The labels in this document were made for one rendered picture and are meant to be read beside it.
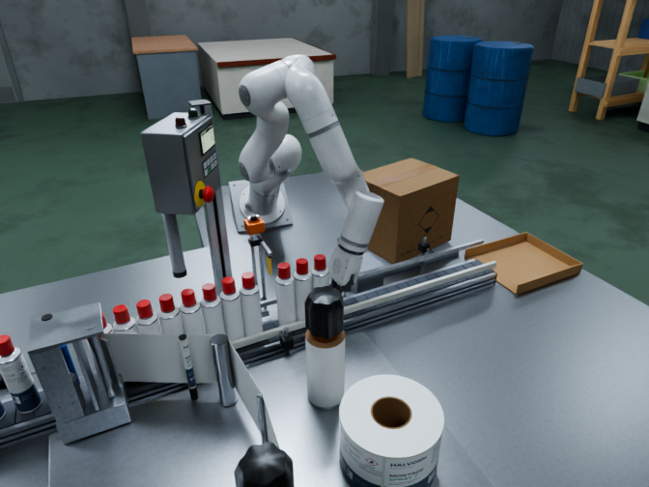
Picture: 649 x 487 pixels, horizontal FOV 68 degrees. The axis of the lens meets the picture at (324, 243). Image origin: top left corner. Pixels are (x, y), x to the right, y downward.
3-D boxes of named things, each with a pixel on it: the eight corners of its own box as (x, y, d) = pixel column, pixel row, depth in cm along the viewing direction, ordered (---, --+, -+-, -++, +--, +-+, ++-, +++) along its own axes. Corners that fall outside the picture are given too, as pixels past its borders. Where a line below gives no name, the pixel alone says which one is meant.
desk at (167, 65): (193, 91, 810) (185, 34, 767) (206, 114, 681) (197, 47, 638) (142, 96, 787) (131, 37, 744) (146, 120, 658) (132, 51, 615)
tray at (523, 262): (516, 295, 160) (519, 285, 158) (464, 258, 180) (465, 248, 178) (580, 272, 171) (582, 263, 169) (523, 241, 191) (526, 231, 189)
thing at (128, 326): (127, 383, 121) (108, 317, 111) (125, 369, 125) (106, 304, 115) (149, 376, 123) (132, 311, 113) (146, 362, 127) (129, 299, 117)
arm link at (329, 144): (312, 129, 138) (353, 224, 146) (304, 136, 123) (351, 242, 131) (341, 117, 136) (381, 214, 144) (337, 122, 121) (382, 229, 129)
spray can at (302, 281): (298, 328, 138) (296, 267, 128) (293, 317, 143) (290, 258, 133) (316, 324, 140) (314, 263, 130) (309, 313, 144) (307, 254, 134)
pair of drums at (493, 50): (463, 106, 706) (472, 32, 656) (530, 132, 590) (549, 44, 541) (412, 112, 681) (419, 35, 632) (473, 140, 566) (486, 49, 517)
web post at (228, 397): (221, 410, 113) (211, 349, 104) (215, 396, 117) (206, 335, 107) (239, 403, 115) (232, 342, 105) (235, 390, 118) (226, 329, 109)
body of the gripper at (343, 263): (332, 236, 138) (321, 270, 142) (350, 251, 130) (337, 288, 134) (354, 238, 142) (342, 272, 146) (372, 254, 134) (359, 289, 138)
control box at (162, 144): (155, 214, 112) (139, 132, 102) (184, 185, 126) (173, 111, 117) (197, 215, 110) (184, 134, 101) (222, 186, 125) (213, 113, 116)
